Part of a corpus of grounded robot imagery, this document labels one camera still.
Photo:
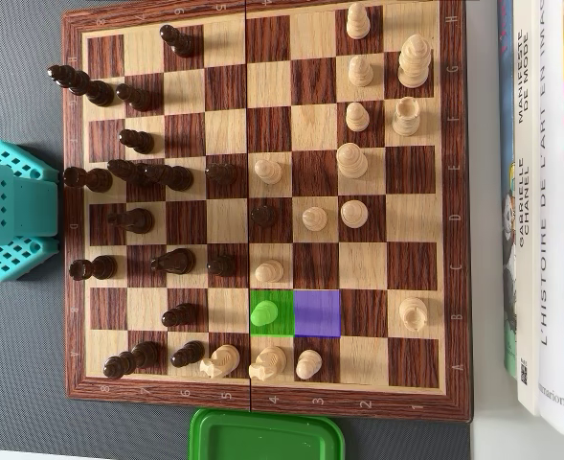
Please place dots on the light wooden pawn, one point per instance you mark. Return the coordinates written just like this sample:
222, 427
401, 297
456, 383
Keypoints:
357, 118
263, 314
360, 72
309, 364
315, 219
268, 172
268, 271
358, 23

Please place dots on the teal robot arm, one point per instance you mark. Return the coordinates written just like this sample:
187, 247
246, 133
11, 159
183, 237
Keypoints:
23, 206

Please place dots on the dark wooden pawn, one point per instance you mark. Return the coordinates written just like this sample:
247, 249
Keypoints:
187, 354
221, 174
135, 98
262, 216
180, 43
221, 266
181, 315
138, 141

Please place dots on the wooden folding chessboard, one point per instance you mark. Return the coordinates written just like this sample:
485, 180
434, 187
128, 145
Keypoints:
315, 120

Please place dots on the dark wooden queen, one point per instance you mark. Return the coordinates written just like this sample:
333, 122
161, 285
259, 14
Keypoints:
173, 177

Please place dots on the light wooden knight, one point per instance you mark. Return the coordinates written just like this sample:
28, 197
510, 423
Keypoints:
269, 362
221, 361

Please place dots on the light wooden rook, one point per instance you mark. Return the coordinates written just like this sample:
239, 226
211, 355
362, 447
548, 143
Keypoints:
406, 117
413, 314

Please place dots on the green plastic container lid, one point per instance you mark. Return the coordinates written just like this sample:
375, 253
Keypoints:
262, 438

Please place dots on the light wooden king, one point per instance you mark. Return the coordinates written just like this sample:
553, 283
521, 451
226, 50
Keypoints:
413, 62

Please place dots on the dark wooden king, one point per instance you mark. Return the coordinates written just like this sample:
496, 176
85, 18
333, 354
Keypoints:
83, 86

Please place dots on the blue illustrated book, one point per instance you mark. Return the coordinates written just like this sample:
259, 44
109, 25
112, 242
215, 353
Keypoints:
505, 120

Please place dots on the white Gabrielle Chanel book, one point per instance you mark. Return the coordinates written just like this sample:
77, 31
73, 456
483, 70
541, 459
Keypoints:
525, 287

